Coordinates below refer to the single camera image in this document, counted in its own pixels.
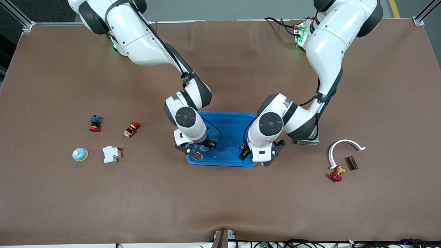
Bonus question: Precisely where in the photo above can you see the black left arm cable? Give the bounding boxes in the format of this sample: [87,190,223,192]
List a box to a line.
[244,77,326,147]

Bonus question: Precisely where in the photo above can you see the grey metal bracket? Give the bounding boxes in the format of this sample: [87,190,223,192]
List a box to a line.
[211,228,237,248]

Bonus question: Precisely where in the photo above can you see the black base cable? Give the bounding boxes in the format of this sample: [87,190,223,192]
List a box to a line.
[265,17,297,37]

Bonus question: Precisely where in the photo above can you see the metal mesh power supply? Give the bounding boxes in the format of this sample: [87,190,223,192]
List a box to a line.
[296,133,320,145]

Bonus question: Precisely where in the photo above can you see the red button blue body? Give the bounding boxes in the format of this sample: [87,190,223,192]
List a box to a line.
[89,115,102,133]

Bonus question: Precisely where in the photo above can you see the aluminium frame profile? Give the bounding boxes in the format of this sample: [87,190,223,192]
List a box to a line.
[413,0,441,26]
[0,0,35,35]

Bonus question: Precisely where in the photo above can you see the brass valve red handle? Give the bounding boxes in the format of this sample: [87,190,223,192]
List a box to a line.
[329,165,346,183]

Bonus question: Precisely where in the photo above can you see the tangled black cables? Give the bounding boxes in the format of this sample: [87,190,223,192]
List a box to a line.
[234,239,441,248]

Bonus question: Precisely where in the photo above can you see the white half-ring pipe clamp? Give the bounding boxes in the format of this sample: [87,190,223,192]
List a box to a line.
[328,139,366,170]

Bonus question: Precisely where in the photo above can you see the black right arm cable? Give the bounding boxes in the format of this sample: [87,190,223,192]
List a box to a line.
[136,0,222,141]

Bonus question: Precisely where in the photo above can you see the red orange button switch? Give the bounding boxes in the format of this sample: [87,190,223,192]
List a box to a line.
[123,122,141,138]

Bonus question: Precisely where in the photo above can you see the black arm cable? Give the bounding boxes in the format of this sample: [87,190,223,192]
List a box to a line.
[244,77,326,147]
[136,0,222,141]

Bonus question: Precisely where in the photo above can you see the white circuit breaker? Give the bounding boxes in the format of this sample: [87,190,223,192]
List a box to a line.
[102,145,122,164]

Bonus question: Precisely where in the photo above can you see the blue plastic tray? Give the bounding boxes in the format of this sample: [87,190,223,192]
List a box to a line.
[186,111,259,168]

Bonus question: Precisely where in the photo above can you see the brown table cover mat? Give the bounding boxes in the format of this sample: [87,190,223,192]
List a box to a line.
[0,19,441,246]

